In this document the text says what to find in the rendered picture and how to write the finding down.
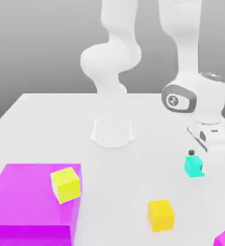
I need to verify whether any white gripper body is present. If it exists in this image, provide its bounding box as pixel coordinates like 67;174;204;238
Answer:
187;125;225;154

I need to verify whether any small teal cube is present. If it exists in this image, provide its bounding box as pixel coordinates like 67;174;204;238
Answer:
184;155;205;178

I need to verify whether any small lime yellow cube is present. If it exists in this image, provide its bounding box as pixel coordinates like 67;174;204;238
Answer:
50;166;82;205

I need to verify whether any large magenta box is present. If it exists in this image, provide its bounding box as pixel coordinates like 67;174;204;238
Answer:
0;163;82;246

